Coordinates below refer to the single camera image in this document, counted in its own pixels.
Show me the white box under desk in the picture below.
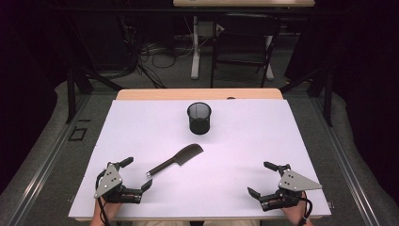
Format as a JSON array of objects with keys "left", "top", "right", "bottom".
[{"left": 197, "top": 20, "right": 226, "bottom": 40}]

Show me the tangle of floor cables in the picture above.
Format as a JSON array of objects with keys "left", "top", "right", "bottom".
[{"left": 123, "top": 15, "right": 196, "bottom": 89}]

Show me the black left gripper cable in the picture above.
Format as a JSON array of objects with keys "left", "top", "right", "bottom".
[{"left": 94, "top": 169, "right": 111, "bottom": 226}]

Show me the person's left hand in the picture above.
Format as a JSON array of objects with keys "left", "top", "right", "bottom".
[{"left": 93, "top": 198, "right": 122, "bottom": 220}]

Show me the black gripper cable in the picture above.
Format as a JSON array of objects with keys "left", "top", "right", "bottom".
[
  {"left": 297, "top": 193, "right": 314, "bottom": 226},
  {"left": 94, "top": 169, "right": 111, "bottom": 226}
]

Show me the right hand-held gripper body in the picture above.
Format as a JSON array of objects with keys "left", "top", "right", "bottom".
[{"left": 259, "top": 163, "right": 324, "bottom": 212}]

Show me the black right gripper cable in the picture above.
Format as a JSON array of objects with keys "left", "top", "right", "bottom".
[{"left": 297, "top": 193, "right": 314, "bottom": 226}]

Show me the light wooden table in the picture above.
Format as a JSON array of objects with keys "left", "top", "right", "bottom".
[{"left": 73, "top": 88, "right": 325, "bottom": 222}]

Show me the black comb with handle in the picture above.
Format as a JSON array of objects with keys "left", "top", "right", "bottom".
[{"left": 146, "top": 143, "right": 204, "bottom": 178}]

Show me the black folding chair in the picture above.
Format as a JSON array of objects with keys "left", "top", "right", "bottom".
[{"left": 209, "top": 12, "right": 282, "bottom": 89}]

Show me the wooden desk with white legs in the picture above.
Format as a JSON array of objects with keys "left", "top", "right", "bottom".
[{"left": 172, "top": 0, "right": 316, "bottom": 80}]

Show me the white board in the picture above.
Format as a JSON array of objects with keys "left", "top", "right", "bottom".
[{"left": 68, "top": 99, "right": 332, "bottom": 220}]

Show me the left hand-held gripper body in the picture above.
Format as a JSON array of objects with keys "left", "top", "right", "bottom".
[{"left": 93, "top": 161, "right": 144, "bottom": 205}]

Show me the black horizontal frame bar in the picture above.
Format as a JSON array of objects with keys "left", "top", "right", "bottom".
[{"left": 46, "top": 7, "right": 349, "bottom": 15}]

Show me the black mesh pen holder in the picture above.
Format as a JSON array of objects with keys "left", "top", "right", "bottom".
[{"left": 186, "top": 102, "right": 213, "bottom": 136}]

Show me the black metal stand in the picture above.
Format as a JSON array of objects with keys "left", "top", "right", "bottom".
[
  {"left": 279, "top": 66, "right": 334, "bottom": 128},
  {"left": 65, "top": 66, "right": 125, "bottom": 125}
]

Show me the person's right hand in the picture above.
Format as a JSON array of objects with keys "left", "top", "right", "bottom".
[{"left": 279, "top": 191, "right": 311, "bottom": 221}]

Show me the aluminium floor rail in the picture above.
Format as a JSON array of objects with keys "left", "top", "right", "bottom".
[
  {"left": 5, "top": 93, "right": 92, "bottom": 226},
  {"left": 309, "top": 93, "right": 383, "bottom": 226}
]

